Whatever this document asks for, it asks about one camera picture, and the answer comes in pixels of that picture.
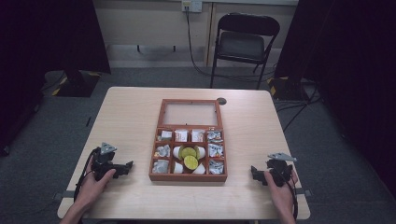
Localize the black cables on floor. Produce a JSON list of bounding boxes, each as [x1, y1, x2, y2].
[[275, 87, 323, 133]]

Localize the right hand-held gripper cable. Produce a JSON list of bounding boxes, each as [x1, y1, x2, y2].
[[281, 169, 300, 221]]

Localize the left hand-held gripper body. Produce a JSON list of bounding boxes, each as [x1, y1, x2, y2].
[[92, 142, 125, 182]]

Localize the white wall socket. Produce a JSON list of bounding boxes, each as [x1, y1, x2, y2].
[[181, 0, 204, 14]]

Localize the grey table bracket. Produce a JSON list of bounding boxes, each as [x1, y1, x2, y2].
[[51, 189, 77, 202], [294, 188, 313, 198]]

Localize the white packet with blue print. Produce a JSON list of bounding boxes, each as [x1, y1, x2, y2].
[[208, 159, 225, 175], [207, 143, 225, 159], [206, 130, 223, 144]]

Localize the left hand-held gripper cable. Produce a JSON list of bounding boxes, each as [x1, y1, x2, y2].
[[73, 148, 101, 202]]

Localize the person's right hand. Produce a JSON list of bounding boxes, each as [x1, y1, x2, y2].
[[263, 169, 299, 214]]

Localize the white packet with orange print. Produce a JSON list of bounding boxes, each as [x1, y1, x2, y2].
[[191, 129, 205, 143], [174, 129, 189, 143]]

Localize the black stand base yellow stripes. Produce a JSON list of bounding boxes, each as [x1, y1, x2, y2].
[[50, 70, 103, 98], [266, 76, 310, 102]]

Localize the green lime half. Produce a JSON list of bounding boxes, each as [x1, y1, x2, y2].
[[183, 155, 200, 171], [180, 147, 197, 159]]

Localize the black folding chair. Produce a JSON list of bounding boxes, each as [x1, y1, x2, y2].
[[209, 12, 281, 91]]

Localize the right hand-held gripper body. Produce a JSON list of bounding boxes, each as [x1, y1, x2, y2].
[[264, 151, 298, 188]]

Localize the hand-held gripper cable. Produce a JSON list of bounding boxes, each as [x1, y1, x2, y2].
[[73, 148, 101, 202], [281, 169, 300, 221]]

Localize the person's left hand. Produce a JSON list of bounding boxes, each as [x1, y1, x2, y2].
[[74, 160, 117, 207]]

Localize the dark curtain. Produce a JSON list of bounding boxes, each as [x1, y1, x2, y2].
[[274, 0, 396, 190], [0, 0, 112, 157]]

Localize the brown wooden compartment box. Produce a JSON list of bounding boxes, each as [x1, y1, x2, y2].
[[148, 98, 229, 183]]

